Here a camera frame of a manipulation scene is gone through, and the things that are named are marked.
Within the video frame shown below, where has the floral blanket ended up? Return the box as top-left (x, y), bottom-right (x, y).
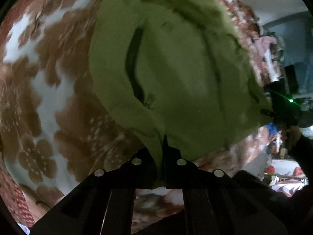
top-left (0, 0), bottom-right (272, 235)

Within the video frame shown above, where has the grey metal bed frame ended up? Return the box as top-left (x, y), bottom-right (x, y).
top-left (262, 11), bottom-right (313, 98)

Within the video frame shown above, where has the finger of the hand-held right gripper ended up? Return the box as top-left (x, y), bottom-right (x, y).
top-left (260, 108), bottom-right (275, 118)

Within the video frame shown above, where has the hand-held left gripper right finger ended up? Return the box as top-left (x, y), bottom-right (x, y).
top-left (162, 135), bottom-right (289, 235)

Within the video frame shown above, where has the person's right hand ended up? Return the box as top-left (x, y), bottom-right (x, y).
top-left (281, 125), bottom-right (304, 152)

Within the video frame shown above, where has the green zip jacket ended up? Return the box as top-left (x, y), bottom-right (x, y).
top-left (88, 0), bottom-right (274, 189)

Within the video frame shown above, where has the white cloth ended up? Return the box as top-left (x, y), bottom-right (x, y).
top-left (265, 49), bottom-right (282, 82)

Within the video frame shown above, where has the person's right forearm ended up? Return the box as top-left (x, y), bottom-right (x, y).
top-left (289, 132), bottom-right (313, 168)

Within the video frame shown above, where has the pink cloth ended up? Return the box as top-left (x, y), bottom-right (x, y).
top-left (254, 35), bottom-right (278, 57)

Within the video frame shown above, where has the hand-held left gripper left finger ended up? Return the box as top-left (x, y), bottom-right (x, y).
top-left (29, 148), bottom-right (162, 235)

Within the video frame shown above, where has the blue cloth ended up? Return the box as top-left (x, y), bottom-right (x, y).
top-left (265, 122), bottom-right (279, 137)

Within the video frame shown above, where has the person's dark clothing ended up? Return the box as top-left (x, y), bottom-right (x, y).
top-left (232, 170), bottom-right (313, 235)

